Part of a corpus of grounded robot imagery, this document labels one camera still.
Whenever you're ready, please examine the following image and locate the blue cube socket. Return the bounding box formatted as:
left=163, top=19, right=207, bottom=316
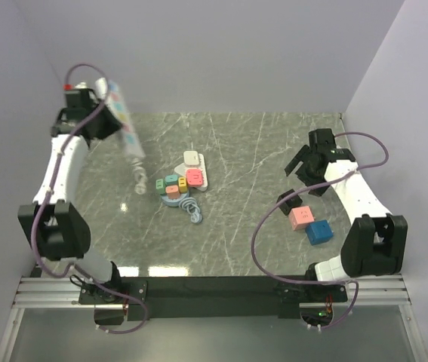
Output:
left=305, top=219, right=334, bottom=246

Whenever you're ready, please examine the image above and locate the round blue power hub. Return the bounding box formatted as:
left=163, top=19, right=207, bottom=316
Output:
left=161, top=192, right=203, bottom=224

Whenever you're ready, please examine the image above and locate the yellow usb charger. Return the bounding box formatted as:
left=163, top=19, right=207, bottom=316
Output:
left=178, top=176, right=188, bottom=192

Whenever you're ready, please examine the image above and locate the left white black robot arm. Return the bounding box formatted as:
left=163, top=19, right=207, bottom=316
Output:
left=17, top=106, right=123, bottom=303

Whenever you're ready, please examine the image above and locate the black mounting base bar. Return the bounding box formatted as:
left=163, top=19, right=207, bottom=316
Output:
left=79, top=275, right=349, bottom=326

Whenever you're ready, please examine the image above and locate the black cube socket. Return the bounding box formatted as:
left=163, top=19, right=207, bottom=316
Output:
left=277, top=189, right=303, bottom=216

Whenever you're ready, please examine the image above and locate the pink square plug adapter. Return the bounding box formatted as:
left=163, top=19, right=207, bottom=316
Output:
left=185, top=168, right=204, bottom=188

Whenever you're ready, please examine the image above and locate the green charger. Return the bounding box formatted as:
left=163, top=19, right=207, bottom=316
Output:
left=155, top=179, right=166, bottom=195

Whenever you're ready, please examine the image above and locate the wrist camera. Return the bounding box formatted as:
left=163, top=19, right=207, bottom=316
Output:
left=65, top=88, right=98, bottom=111
left=308, top=128, right=337, bottom=153

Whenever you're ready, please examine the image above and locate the teal charger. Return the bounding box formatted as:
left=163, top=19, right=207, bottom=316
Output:
left=165, top=174, right=179, bottom=186

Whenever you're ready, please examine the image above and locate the aluminium rail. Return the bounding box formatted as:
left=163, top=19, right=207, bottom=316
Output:
left=12, top=275, right=411, bottom=309

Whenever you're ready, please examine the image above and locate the long white power strip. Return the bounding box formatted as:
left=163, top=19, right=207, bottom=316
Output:
left=95, top=78, right=146, bottom=160

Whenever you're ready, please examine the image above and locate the salmon usb-c charger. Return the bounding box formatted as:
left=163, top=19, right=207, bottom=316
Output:
left=165, top=185, right=181, bottom=200

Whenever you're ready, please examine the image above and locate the white flat power strip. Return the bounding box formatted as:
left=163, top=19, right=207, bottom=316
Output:
left=174, top=153, right=208, bottom=192

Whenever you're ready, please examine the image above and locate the pink cube socket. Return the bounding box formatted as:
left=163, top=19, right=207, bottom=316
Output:
left=288, top=206, right=315, bottom=231

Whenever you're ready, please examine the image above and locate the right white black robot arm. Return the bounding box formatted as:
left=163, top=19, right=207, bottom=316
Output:
left=285, top=145, right=408, bottom=301

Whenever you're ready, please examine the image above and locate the white square plug adapter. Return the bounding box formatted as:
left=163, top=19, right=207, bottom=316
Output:
left=183, top=150, right=201, bottom=167

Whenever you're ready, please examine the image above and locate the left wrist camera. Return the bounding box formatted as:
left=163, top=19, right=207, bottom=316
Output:
left=65, top=88, right=98, bottom=111

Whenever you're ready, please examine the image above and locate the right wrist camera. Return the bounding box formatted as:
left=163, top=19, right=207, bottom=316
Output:
left=308, top=128, right=337, bottom=153

